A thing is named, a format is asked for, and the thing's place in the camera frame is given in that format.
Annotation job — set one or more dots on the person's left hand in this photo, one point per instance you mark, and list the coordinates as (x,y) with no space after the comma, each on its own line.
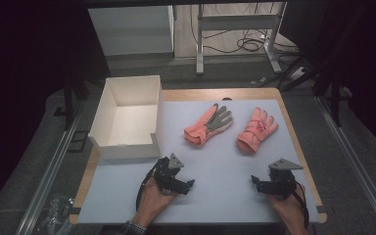
(153,202)

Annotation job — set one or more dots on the pink glove with grey palm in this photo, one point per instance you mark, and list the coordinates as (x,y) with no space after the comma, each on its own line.
(196,131)

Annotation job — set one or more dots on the pink glove with red print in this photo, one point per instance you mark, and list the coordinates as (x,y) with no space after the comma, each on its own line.
(254,135)

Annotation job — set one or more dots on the grey metal desk frame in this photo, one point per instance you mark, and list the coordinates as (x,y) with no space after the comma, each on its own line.
(235,22)

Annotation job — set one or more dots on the person's right hand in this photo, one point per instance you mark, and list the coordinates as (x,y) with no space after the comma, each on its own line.
(290,207)

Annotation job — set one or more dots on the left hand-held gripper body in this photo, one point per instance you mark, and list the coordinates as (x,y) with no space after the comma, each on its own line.
(164,174)

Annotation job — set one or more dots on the white cabinet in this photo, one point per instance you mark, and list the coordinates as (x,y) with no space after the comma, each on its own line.
(130,29)

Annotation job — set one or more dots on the black metal stand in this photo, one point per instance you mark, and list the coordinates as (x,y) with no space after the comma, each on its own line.
(334,98)
(68,104)

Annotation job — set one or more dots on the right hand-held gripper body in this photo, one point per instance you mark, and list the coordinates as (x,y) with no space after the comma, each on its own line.
(282,182)

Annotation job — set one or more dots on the white power strip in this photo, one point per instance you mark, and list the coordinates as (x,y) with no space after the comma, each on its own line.
(297,73)

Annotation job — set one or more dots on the aluminium rail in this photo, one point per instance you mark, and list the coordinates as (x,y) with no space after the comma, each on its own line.
(352,163)
(50,176)

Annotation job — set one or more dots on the light blue table mat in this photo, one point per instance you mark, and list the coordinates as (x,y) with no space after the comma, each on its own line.
(222,169)

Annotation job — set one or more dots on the white cardboard box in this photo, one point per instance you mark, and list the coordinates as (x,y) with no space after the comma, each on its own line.
(133,120)

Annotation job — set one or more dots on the clear plastic bag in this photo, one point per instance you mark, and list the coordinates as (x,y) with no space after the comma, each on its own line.
(55,213)

